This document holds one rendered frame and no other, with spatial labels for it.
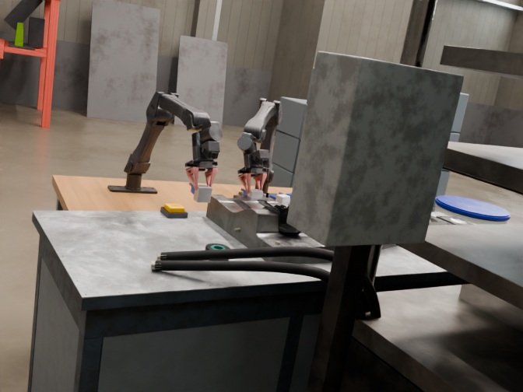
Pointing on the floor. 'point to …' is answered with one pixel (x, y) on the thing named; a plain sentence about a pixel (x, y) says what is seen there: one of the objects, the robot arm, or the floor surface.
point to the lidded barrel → (472, 210)
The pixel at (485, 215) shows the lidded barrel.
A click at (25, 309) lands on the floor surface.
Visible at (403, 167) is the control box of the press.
